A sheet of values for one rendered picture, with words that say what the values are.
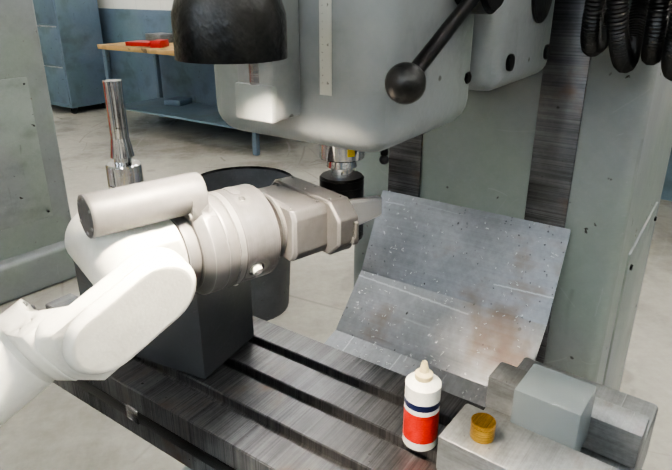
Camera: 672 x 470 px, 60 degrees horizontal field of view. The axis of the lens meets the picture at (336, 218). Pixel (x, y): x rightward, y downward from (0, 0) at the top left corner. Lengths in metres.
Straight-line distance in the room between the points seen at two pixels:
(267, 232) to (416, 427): 0.30
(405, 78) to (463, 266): 0.58
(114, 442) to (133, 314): 1.81
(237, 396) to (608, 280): 0.55
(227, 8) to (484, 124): 0.63
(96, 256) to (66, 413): 1.97
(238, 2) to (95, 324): 0.24
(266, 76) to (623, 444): 0.47
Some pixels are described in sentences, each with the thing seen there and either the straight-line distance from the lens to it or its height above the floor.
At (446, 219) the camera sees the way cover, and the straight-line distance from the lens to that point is 0.98.
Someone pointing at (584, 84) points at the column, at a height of 1.32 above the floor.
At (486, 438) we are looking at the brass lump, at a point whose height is 1.07.
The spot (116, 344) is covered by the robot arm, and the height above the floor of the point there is 1.20.
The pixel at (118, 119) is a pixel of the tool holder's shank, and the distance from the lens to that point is 0.83.
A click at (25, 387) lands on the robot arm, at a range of 0.50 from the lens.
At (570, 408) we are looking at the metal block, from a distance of 0.58.
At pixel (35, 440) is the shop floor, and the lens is 2.38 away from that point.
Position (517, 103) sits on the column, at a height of 1.28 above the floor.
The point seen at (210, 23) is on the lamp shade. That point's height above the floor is 1.42.
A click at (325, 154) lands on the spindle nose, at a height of 1.29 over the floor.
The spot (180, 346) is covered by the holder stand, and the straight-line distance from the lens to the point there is 0.83.
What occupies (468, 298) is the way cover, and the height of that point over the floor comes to 0.99.
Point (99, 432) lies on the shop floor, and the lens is 2.32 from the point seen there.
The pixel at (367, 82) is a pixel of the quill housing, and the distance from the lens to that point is 0.47.
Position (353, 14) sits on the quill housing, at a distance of 0.47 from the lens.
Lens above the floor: 1.44
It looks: 21 degrees down
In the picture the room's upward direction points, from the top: straight up
